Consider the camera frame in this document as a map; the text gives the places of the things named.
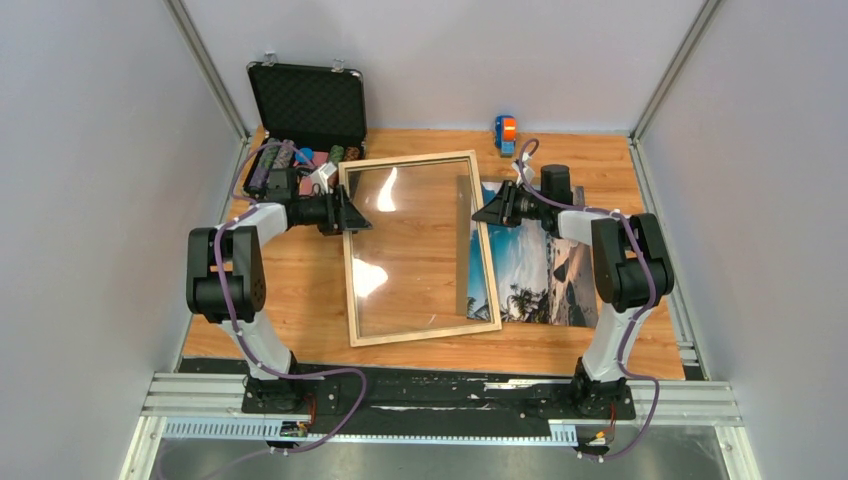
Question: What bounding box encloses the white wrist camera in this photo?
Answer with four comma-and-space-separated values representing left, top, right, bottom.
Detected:
513, 153, 535, 184
309, 162, 338, 194

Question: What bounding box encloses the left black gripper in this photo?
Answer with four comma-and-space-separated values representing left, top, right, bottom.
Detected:
296, 186, 372, 238

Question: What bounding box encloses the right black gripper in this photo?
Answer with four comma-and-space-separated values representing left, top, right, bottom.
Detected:
474, 180, 549, 228

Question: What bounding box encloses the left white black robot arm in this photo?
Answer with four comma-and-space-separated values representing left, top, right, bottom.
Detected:
186, 167, 372, 413

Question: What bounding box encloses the blue poker chip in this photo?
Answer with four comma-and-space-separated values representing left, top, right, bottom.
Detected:
295, 147, 314, 165

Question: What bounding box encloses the blue orange tape dispenser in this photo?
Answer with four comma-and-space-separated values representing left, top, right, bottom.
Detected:
494, 115, 517, 157

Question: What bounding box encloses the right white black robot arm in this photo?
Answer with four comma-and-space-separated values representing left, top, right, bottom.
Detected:
472, 165, 675, 418

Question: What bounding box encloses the aluminium rail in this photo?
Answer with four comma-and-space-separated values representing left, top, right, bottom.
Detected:
141, 373, 743, 427

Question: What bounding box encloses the beach landscape photo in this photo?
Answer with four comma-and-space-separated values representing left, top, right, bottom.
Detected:
486, 220, 599, 328

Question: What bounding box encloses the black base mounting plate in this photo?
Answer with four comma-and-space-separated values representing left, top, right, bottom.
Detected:
241, 368, 636, 437

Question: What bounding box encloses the wooden picture frame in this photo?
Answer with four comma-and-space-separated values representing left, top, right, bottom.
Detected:
337, 149, 503, 348

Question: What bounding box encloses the black poker chip case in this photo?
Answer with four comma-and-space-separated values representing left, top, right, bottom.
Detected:
247, 62, 367, 160

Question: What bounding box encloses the white slotted cable duct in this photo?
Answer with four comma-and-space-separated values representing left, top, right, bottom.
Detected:
162, 418, 579, 446

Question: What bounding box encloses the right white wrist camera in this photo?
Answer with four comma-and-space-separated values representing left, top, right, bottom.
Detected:
513, 153, 535, 184

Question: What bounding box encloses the clear acrylic sheet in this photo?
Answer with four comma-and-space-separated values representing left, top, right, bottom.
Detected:
346, 158, 493, 339

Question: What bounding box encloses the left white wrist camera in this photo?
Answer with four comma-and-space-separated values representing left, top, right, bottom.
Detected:
309, 162, 338, 194

